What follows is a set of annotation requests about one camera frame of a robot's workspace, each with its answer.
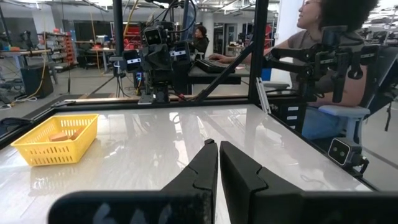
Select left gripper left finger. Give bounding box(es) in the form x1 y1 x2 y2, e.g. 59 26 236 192
47 138 220 224

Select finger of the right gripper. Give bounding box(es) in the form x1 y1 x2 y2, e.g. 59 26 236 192
141 44 157 72
156 44 172 71

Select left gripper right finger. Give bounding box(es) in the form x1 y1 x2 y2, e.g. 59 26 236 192
219 140 398 224

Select orange foam block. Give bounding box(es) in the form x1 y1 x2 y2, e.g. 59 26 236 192
48 131 70 142
68 126 85 141

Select person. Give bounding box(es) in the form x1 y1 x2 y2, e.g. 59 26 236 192
208 0 380 141
191 24 211 60

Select red storage bins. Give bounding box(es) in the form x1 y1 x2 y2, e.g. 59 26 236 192
124 26 142 50

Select black computer keyboard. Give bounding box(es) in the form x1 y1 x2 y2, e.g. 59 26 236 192
194 58 236 75

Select dark office desk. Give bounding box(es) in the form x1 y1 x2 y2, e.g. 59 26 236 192
188 63 251 96

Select black tripod pole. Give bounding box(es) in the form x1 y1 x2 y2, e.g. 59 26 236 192
90 0 139 99

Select black drawer cabinet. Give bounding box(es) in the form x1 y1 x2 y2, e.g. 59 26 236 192
270 96 308 133

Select blue bin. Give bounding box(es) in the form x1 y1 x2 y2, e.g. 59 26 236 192
261 67 273 82

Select storage shelving unit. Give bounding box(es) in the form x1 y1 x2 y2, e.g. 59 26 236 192
37 27 78 66

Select white metal strip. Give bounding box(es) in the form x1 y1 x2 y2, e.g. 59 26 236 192
255 77 271 114

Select black floor box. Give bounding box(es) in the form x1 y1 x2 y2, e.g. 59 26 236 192
21 63 54 100

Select cluttered workbench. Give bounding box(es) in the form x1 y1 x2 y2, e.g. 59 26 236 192
0 48 52 78

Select yellow plastic basket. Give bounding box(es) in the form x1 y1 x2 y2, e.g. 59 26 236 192
10 113 100 167

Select black office chair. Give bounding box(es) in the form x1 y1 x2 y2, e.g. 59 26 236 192
317 45 398 147

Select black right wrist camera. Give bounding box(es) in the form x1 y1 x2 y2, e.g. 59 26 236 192
142 26 165 47

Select black aluminium table frame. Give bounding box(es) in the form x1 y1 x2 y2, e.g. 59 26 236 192
0 0 379 191

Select grey table-level camera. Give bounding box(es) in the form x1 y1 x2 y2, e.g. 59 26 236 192
327 138 371 177

